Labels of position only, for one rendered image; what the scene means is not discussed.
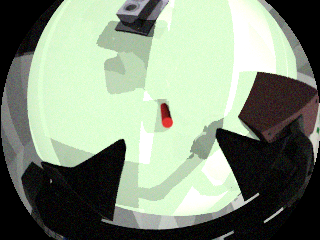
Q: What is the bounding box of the dark red peg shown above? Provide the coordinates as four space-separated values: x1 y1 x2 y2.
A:
160 103 173 128

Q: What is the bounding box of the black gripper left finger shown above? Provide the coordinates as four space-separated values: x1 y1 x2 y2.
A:
41 139 127 221

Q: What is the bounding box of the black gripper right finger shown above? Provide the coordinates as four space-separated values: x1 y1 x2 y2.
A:
216 128 293 201

